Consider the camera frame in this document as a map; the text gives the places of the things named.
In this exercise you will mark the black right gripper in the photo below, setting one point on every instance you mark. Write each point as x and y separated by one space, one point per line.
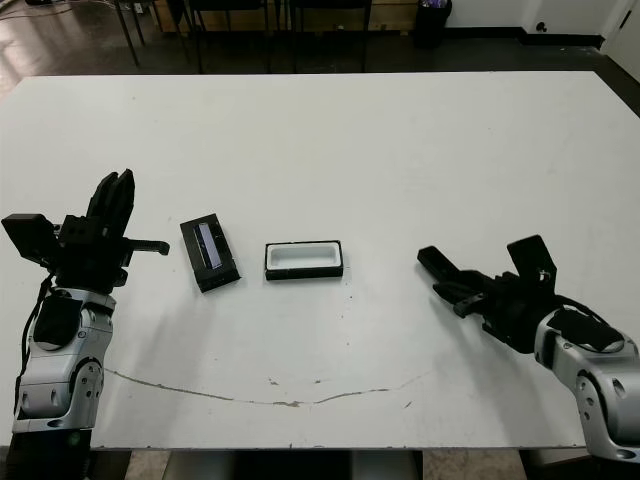
510 310

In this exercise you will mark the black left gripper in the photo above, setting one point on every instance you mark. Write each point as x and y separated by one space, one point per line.
87 260

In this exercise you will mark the slim black camera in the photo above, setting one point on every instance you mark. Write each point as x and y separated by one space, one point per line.
432 257

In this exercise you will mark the black box lid with print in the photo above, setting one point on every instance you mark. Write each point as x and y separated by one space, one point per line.
210 252

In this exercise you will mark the black box base white insert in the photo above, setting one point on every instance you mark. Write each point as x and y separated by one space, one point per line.
300 256

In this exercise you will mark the black metal furniture leg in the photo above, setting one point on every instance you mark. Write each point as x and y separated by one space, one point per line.
129 35

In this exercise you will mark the grey robot lower body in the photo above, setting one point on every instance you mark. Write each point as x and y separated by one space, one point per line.
300 467

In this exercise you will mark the black trash bin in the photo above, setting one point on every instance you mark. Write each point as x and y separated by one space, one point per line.
433 22

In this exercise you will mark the white door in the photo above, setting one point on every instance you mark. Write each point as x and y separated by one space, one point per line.
622 22

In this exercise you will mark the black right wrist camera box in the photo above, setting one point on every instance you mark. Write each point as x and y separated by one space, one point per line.
532 260

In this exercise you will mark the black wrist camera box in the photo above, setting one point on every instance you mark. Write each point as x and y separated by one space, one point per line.
532 260
27 237

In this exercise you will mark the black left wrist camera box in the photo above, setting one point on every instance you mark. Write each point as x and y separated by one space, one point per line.
27 237

